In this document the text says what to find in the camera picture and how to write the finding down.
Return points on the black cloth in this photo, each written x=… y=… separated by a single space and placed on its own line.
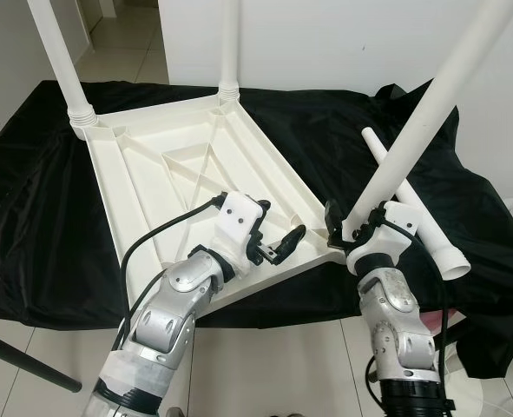
x=490 y=208

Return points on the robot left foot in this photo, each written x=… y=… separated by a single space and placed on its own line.
x=176 y=412

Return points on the black metal stand leg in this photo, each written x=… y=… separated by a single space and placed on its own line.
x=30 y=365

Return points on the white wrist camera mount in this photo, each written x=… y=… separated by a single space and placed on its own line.
x=404 y=221
x=239 y=217

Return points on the pink object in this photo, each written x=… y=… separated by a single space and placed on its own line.
x=434 y=321

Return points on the white plastic table top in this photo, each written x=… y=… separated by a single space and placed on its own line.
x=152 y=200

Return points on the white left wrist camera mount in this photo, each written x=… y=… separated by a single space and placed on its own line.
x=239 y=217

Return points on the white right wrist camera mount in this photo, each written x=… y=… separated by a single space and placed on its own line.
x=404 y=221

